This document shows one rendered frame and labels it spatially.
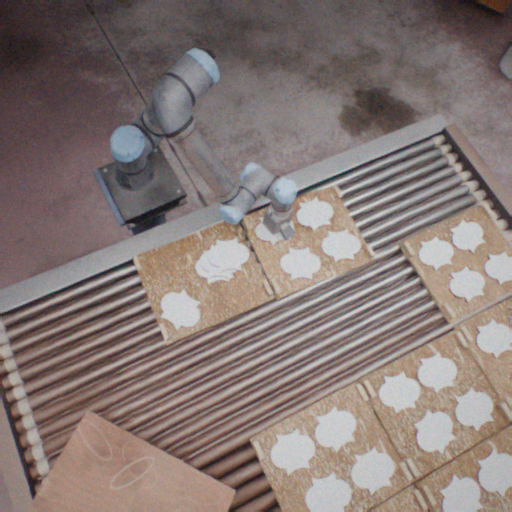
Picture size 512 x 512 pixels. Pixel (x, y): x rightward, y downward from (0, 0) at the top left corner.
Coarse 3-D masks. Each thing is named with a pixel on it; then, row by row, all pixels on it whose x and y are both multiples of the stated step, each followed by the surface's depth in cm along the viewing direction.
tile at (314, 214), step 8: (304, 208) 185; (312, 208) 186; (320, 208) 186; (328, 208) 186; (296, 216) 184; (304, 216) 184; (312, 216) 184; (320, 216) 185; (328, 216) 185; (304, 224) 183; (312, 224) 183; (320, 224) 183; (328, 224) 184
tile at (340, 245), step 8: (328, 232) 183; (336, 232) 182; (344, 232) 183; (328, 240) 181; (336, 240) 181; (344, 240) 182; (352, 240) 182; (328, 248) 180; (336, 248) 180; (344, 248) 180; (352, 248) 181; (336, 256) 179; (344, 256) 179; (352, 256) 179
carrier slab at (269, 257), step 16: (320, 192) 190; (336, 208) 188; (256, 224) 182; (336, 224) 185; (352, 224) 186; (256, 240) 180; (304, 240) 181; (320, 240) 182; (272, 256) 178; (320, 256) 179; (272, 272) 175; (320, 272) 177; (336, 272) 177; (272, 288) 174; (288, 288) 173; (304, 288) 175
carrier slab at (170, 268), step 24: (192, 240) 178; (240, 240) 179; (144, 264) 173; (168, 264) 173; (192, 264) 174; (168, 288) 170; (192, 288) 171; (216, 288) 171; (240, 288) 172; (216, 312) 168; (240, 312) 169
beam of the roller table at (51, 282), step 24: (432, 120) 211; (384, 144) 204; (408, 144) 205; (312, 168) 196; (336, 168) 197; (192, 216) 184; (216, 216) 184; (144, 240) 178; (168, 240) 179; (72, 264) 173; (96, 264) 173; (120, 264) 175; (24, 288) 168; (48, 288) 169; (0, 312) 164
